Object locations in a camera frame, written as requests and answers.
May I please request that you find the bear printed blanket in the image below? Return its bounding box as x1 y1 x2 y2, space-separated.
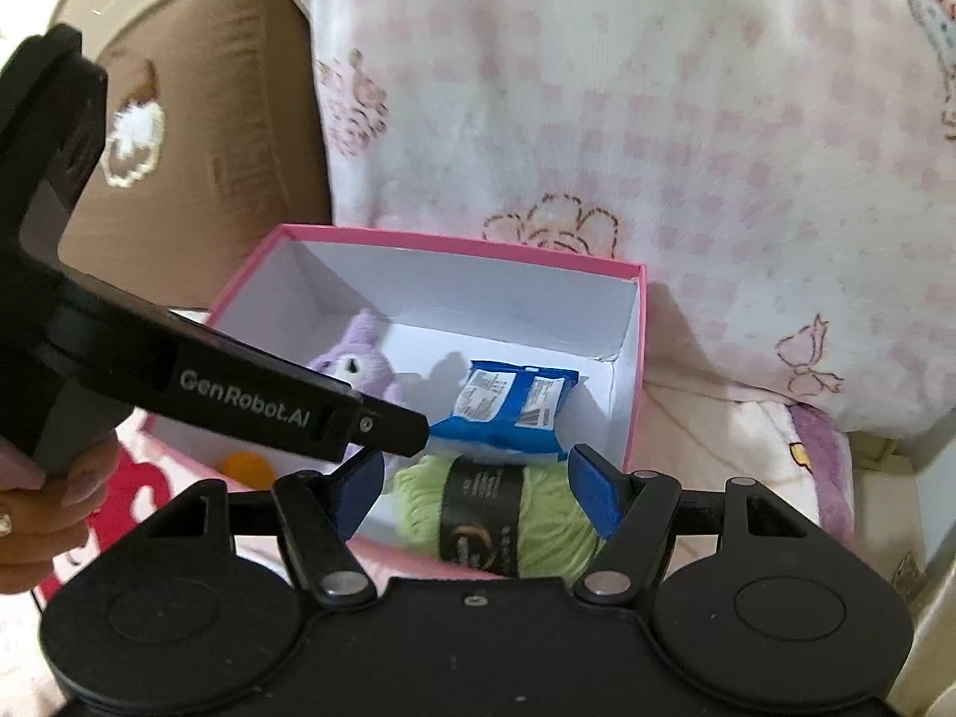
30 379 854 608

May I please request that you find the green yarn ball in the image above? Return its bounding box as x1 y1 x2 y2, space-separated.
388 455 611 581

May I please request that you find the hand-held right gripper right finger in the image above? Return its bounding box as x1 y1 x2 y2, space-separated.
568 444 817 603

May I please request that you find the purple plush toy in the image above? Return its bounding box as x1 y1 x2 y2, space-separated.
309 309 409 409

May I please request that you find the orange makeup sponge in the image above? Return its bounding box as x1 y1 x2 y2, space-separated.
223 451 277 487

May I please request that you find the pink cardboard box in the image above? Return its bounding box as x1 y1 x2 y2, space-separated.
142 222 650 585

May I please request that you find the pink checked pillow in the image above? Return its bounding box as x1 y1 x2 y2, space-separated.
308 0 956 436

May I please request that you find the brown pillow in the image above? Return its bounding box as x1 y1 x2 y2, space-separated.
56 0 334 316

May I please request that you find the blue wipes packet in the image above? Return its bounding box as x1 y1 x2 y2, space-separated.
428 358 581 465

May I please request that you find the beige mattress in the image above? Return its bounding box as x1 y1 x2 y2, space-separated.
846 427 956 690

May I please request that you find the person's left hand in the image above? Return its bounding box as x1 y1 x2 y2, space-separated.
0 433 122 598

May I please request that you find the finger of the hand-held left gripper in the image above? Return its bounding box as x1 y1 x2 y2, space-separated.
357 399 433 458

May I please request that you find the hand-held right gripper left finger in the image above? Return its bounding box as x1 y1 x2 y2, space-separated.
136 448 387 606

